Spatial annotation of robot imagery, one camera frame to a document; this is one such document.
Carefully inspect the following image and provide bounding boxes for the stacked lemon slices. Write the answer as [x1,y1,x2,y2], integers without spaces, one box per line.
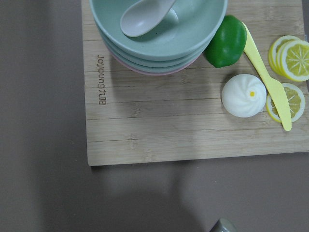
[268,35,309,82]

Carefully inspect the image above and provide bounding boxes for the white ceramic spoon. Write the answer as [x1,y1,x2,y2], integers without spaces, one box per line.
[120,0,175,37]

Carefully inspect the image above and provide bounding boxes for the white garlic bulb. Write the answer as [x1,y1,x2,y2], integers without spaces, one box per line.
[221,74,267,118]

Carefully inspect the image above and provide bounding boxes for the pink bottom bowl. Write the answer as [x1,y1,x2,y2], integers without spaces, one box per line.
[111,53,200,76]

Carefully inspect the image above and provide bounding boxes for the stacked mint green bowls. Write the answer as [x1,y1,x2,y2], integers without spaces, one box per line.
[89,0,228,67]

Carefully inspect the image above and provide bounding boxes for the wooden cutting board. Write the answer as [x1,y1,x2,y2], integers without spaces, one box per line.
[82,0,309,166]

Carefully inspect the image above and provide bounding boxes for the lemon slice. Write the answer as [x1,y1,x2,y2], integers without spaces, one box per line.
[266,83,306,123]

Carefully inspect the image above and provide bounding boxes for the green lime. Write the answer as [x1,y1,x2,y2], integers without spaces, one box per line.
[204,15,247,68]

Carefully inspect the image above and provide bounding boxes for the yellow plastic knife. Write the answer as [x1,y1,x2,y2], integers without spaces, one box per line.
[242,23,292,131]

